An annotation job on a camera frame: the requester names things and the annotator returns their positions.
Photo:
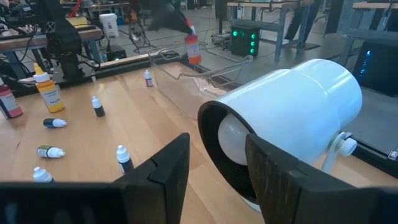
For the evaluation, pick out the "white plastic bucket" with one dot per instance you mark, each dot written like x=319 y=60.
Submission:
x=109 y=26

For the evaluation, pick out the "person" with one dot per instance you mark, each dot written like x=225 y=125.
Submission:
x=298 y=18

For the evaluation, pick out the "small black box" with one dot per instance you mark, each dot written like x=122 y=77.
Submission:
x=115 y=53

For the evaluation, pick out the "small green dropper bottle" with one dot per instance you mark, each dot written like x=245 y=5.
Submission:
x=45 y=151

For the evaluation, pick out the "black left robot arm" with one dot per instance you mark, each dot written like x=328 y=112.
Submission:
x=62 y=34

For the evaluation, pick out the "black computer tower green lights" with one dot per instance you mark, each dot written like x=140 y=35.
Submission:
x=244 y=46

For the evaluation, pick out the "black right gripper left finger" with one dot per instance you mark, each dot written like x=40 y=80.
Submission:
x=93 y=202

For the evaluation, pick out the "small blue dropper bottle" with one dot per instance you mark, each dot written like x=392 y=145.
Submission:
x=49 y=123

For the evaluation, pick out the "small dark dropper bottle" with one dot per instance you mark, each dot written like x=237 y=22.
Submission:
x=126 y=165
x=99 y=110

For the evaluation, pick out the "large yellow food coloring bottle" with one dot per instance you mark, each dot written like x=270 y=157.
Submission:
x=49 y=93

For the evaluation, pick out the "large orange food coloring bottle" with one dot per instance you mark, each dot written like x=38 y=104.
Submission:
x=193 y=49

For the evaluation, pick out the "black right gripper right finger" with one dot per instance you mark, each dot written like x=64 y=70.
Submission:
x=311 y=202

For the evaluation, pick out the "large red food coloring bottle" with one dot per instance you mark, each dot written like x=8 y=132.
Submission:
x=9 y=102

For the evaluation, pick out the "small purple dropper bottle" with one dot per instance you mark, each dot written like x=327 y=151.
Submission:
x=42 y=175

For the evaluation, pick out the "small red dropper bottle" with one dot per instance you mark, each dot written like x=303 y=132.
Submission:
x=149 y=80

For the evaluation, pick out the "black computer blue lights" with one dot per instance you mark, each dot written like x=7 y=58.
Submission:
x=379 y=71

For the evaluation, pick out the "grey metal table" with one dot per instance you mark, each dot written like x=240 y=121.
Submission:
x=255 y=25
x=373 y=34

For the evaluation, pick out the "wooden workbench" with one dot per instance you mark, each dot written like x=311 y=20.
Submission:
x=18 y=42

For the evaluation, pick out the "clear plastic bin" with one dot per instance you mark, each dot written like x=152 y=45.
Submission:
x=186 y=93

